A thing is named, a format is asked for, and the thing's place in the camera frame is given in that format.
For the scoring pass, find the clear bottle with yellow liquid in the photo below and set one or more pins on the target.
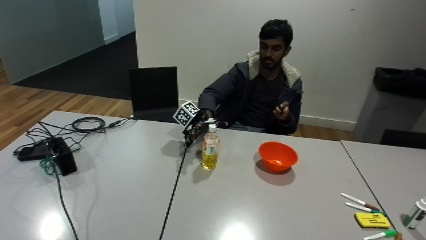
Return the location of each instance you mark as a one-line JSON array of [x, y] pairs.
[[209, 150]]

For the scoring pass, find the the person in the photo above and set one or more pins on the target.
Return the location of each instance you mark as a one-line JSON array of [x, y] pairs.
[[261, 90]]

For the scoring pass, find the white marker cube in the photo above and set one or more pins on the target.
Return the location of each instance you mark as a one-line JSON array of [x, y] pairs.
[[187, 113]]

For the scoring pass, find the orange plastic bowl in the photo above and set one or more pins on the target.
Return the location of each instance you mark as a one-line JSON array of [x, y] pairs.
[[277, 156]]

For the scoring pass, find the black chair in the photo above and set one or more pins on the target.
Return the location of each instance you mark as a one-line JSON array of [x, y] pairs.
[[153, 93]]

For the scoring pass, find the grey bin with black bag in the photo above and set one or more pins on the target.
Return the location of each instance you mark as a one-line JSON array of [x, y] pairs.
[[390, 110]]

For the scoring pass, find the tall black device box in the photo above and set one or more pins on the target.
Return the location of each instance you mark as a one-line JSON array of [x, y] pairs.
[[64, 155]]

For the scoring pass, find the black chair backrest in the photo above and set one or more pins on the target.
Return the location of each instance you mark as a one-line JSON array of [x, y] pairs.
[[404, 139]]

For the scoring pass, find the white marker with red cap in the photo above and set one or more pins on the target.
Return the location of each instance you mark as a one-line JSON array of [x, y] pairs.
[[360, 201]]

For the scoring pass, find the white marker with green cap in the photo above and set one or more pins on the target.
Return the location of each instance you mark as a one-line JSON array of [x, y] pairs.
[[381, 234], [361, 208]]

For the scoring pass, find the flat black device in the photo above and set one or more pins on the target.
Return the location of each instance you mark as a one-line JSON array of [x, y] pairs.
[[31, 152]]

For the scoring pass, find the yellow sticky note pad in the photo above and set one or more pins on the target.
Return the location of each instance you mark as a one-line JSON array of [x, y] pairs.
[[372, 220]]

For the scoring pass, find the small white bottle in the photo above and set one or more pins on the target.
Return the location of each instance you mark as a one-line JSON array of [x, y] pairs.
[[417, 213]]

